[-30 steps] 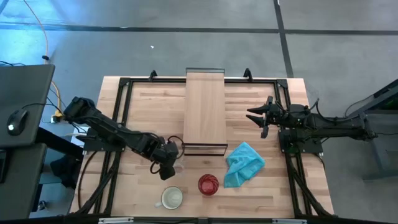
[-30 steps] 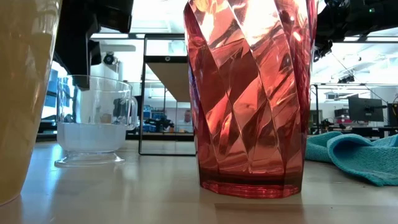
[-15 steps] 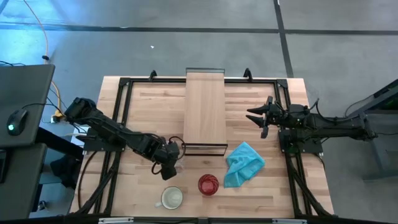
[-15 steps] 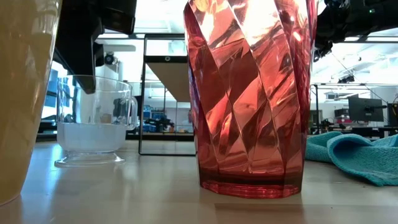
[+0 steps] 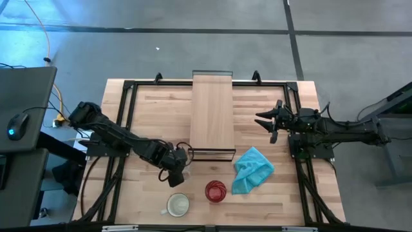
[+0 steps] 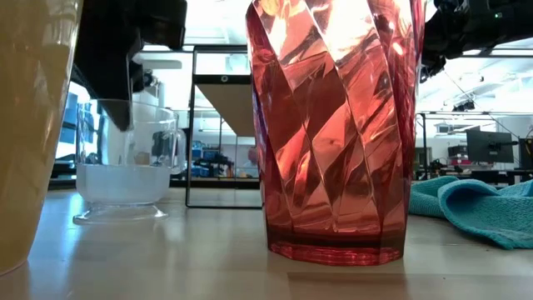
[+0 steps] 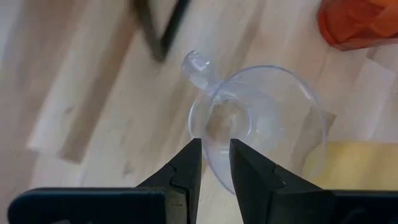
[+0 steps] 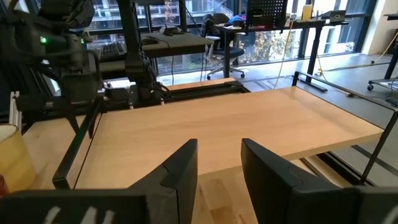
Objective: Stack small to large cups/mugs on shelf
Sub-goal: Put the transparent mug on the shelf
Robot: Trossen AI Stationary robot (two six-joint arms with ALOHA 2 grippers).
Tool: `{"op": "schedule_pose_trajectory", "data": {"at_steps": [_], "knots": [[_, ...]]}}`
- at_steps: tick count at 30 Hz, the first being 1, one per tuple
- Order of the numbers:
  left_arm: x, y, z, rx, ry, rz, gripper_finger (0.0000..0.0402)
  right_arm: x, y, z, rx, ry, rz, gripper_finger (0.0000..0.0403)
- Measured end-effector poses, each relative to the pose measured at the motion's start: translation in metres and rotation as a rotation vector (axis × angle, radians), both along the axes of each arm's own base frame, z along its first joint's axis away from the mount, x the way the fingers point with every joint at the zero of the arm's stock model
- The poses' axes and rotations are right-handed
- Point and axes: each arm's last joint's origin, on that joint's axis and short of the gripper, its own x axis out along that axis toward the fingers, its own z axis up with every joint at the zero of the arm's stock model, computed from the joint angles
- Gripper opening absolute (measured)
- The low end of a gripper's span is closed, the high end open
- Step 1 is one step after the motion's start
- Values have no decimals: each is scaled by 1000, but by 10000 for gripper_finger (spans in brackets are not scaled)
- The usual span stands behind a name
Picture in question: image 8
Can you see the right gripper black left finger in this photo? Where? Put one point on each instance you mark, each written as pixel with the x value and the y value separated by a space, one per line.
pixel 174 193

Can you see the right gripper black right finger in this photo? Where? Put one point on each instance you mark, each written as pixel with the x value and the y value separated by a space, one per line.
pixel 280 193

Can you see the yellow mug with white inside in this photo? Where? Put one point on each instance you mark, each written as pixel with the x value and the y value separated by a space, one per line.
pixel 12 161

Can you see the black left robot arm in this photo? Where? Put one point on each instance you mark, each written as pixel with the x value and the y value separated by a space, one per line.
pixel 28 28

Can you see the light wooden shelf board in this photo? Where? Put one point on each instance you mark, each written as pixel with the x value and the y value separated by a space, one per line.
pixel 217 124

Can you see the black keyboard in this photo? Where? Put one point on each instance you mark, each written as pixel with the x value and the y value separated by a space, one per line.
pixel 112 50

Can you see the white aluminium profile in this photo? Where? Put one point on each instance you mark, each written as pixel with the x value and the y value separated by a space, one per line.
pixel 15 109

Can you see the black computer mouse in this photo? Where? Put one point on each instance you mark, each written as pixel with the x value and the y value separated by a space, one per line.
pixel 150 40

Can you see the dark desk with keyboard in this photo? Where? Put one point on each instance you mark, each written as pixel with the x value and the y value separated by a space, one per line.
pixel 177 43

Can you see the black office chair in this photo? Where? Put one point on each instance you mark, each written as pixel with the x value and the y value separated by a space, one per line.
pixel 222 51

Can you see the black standing desk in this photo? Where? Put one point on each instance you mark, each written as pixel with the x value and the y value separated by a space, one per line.
pixel 312 46

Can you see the blue cloth bundle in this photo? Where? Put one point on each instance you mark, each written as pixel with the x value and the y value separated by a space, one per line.
pixel 237 20

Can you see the black perforated panel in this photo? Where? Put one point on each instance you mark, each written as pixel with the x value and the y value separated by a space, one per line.
pixel 266 14

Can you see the black wheeled cart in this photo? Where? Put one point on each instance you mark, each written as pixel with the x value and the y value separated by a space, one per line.
pixel 392 53

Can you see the yellow container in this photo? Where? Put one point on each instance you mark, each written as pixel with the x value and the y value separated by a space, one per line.
pixel 307 13

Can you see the grey laptop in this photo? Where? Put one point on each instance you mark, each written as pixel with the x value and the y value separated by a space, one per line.
pixel 334 16

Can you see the black rig post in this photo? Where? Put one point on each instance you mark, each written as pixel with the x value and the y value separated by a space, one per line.
pixel 132 46

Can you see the black table edge frame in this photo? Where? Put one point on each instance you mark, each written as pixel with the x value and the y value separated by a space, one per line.
pixel 202 91

